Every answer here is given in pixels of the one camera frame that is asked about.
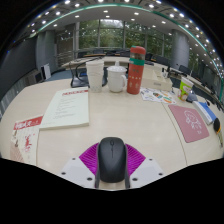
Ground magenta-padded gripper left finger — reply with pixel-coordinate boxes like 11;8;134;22
59;142;101;190

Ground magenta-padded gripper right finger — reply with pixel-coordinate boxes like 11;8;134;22
124;143;165;190

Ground black computer mouse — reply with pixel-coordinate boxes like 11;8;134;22
96;136;129;184

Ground pink mouse pad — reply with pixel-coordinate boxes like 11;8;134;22
168;104;211;144

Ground red and white magazine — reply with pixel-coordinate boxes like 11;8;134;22
9;114;44;166

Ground white paper booklet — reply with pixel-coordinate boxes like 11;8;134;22
39;87;90;130

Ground colourful sticker sheet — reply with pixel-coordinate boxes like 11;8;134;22
139;87;177;105

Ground blue and white book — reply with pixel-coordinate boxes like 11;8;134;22
192;100;218;126

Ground black handheld microphone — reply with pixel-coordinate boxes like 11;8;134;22
213;117;224;148

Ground white cardboard box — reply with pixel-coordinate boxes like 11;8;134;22
141;66;174;93

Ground green-printed paper cup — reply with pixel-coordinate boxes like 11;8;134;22
177;77;195;102

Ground white lidded mug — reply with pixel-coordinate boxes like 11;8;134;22
106;65;128;93

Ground white paper cup stack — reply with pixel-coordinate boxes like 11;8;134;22
85;59;105;93

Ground red drink bottle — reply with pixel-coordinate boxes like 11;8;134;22
126;45;147;96

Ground white standing cabinet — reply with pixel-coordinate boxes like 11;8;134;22
40;63;52;81

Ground long curved conference table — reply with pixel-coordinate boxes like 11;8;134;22
59;55;188;81

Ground ceiling lights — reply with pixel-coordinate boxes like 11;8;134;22
19;0;224;84

